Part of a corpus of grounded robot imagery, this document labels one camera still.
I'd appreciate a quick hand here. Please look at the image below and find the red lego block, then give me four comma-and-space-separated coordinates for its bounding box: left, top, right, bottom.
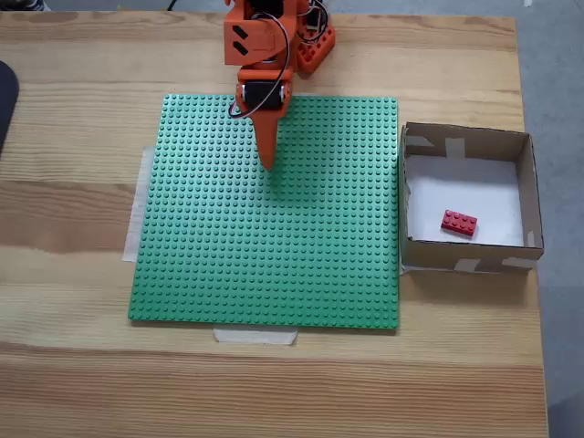
440, 208, 479, 237

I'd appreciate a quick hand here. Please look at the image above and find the green lego baseplate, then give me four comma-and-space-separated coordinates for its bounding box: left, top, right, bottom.
127, 93, 402, 334

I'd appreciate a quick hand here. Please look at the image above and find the brown cardboard box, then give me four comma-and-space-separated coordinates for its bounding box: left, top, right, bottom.
399, 121, 546, 276

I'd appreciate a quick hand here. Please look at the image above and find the masking tape strip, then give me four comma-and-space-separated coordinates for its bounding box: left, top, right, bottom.
121, 145, 155, 264
213, 327, 300, 347

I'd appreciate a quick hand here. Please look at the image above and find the white paper sheet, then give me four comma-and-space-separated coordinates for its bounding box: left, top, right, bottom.
403, 154, 525, 247

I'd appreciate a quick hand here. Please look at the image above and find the black rounded object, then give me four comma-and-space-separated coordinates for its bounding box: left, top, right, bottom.
0, 58, 22, 159

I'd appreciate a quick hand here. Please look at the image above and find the gripper motor cable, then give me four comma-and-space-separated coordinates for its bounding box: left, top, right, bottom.
227, 12, 291, 120

